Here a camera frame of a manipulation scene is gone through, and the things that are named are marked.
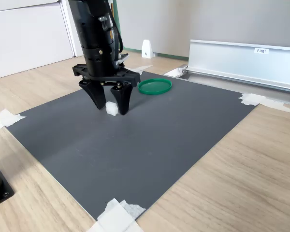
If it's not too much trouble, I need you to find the small white plastic terminal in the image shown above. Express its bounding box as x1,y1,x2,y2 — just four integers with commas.
105,101,119,117

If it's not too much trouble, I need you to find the round green lid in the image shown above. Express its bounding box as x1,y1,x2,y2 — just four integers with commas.
138,78,173,96

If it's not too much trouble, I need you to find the white tape piece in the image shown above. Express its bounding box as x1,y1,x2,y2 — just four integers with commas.
0,108,27,132
87,198,146,232
129,65,153,75
238,93,290,114

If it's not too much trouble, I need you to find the dark grey mat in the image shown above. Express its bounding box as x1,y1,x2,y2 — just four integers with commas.
6,71,261,221

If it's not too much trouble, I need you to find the white partition panel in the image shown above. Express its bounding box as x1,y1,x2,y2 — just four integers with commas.
0,0,76,82

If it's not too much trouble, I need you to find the grey partition panel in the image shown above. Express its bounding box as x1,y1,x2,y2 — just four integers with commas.
116,0,290,61

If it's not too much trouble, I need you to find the small white bracket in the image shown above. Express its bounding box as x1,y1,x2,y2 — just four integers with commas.
142,39,152,59

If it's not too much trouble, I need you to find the black camera cable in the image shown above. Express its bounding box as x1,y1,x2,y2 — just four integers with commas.
110,13,124,55

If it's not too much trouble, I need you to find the silver cable duct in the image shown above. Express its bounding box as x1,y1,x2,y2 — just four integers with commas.
164,39,290,107

